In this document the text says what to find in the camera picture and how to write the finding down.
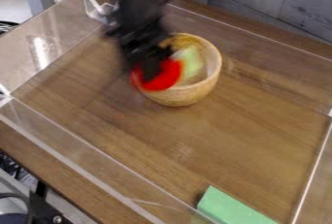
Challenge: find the green foam block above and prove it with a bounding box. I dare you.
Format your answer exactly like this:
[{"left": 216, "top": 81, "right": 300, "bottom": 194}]
[{"left": 197, "top": 186, "right": 279, "bottom": 224}]

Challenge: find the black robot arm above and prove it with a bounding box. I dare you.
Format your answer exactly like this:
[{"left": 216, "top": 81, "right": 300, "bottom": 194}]
[{"left": 105, "top": 0, "right": 171, "bottom": 82}]

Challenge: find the light wooden bowl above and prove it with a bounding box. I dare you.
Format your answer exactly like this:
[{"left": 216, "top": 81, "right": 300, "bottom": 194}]
[{"left": 138, "top": 33, "right": 222, "bottom": 107}]

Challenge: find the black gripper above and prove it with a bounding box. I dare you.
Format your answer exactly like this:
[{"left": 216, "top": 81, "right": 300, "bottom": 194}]
[{"left": 105, "top": 15, "right": 171, "bottom": 81}]

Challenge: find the clear acrylic enclosure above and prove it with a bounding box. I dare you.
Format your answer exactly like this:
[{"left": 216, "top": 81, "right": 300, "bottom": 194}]
[{"left": 0, "top": 0, "right": 332, "bottom": 224}]

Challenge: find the black cable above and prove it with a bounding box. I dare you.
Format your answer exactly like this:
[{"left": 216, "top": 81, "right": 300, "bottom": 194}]
[{"left": 0, "top": 192, "right": 34, "bottom": 224}]

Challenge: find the black table bracket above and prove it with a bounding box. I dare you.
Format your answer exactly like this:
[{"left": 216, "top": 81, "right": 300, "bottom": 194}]
[{"left": 30, "top": 181, "right": 74, "bottom": 224}]

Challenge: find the red plush fruit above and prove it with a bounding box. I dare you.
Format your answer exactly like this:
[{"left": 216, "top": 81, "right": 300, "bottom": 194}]
[{"left": 130, "top": 46, "right": 205, "bottom": 92}]

